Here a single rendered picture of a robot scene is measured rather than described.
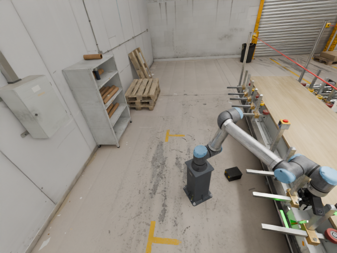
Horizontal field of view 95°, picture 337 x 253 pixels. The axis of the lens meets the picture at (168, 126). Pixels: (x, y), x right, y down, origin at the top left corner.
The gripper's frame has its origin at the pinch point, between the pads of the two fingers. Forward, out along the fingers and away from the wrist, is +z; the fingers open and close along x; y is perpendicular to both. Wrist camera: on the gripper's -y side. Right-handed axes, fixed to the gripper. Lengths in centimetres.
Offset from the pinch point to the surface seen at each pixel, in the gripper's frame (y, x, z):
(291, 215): 8.2, -5.4, 25.2
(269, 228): -8.8, 17.7, 15.0
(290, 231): -8.4, 4.9, 15.0
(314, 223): -5.4, -6.2, 4.7
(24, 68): 78, 266, -71
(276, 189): 34.1, -4.8, 31.0
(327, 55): 691, -396, 75
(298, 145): 76, -32, 11
